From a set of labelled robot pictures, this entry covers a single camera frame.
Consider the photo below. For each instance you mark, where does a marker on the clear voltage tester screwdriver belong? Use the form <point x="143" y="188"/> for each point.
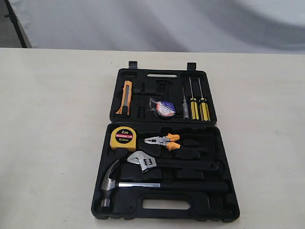
<point x="185" y="106"/>

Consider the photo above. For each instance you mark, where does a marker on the orange handled pliers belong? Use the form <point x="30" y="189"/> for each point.
<point x="169" y="141"/>

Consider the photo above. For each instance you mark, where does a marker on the orange utility knife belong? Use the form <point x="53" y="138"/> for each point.
<point x="126" y="99"/>

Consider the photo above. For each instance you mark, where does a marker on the right yellow black screwdriver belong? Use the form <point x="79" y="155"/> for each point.
<point x="204" y="110"/>

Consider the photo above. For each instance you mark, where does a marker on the black stand pole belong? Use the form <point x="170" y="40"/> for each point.
<point x="13" y="18"/>

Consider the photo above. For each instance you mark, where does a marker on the yellow black screwdriver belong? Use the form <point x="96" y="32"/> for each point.
<point x="204" y="110"/>
<point x="193" y="103"/>

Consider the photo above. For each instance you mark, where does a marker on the electrical tape roll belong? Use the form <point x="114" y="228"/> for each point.
<point x="163" y="109"/>

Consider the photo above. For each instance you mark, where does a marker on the black plastic tool case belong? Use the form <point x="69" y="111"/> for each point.
<point x="199" y="140"/>

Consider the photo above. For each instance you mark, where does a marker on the left yellow black screwdriver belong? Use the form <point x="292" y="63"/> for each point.
<point x="193" y="103"/>

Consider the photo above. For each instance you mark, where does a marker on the yellow tape measure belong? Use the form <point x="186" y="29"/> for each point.
<point x="123" y="137"/>

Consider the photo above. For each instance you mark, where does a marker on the claw hammer black grip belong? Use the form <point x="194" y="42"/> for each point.
<point x="109" y="185"/>

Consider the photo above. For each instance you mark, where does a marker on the adjustable wrench black handle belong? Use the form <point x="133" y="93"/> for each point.
<point x="147" y="162"/>

